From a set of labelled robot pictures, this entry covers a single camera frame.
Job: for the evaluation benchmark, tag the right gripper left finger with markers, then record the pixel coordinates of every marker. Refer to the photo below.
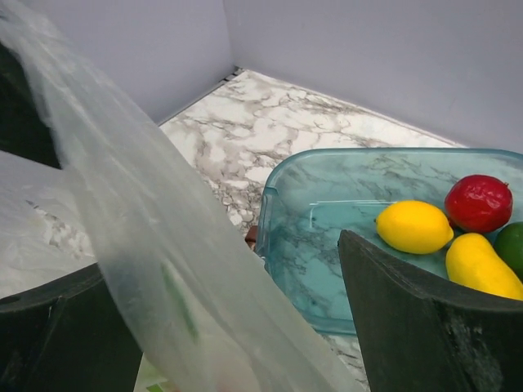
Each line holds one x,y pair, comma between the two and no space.
67,335

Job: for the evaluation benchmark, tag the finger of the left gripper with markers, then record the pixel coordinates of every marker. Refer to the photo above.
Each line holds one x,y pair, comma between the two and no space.
22,131

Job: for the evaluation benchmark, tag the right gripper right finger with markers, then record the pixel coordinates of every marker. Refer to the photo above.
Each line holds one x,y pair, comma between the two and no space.
420,332

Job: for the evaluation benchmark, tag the clear plastic lemon-print bag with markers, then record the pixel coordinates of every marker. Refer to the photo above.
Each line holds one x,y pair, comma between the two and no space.
195,297

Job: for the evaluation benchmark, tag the teal plastic container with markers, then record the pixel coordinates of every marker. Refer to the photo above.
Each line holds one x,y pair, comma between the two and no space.
312,196

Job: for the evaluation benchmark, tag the yellow fake mango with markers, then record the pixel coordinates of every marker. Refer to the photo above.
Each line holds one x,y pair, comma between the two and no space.
472,262

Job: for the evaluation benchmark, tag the yellow fake lemon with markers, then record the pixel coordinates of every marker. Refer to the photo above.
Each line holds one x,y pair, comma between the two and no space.
414,227

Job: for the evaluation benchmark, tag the green fake lime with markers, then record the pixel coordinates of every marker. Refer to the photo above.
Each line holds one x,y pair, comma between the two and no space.
508,245

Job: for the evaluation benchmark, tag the red fake apple back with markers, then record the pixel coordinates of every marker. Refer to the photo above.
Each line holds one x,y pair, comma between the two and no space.
479,204

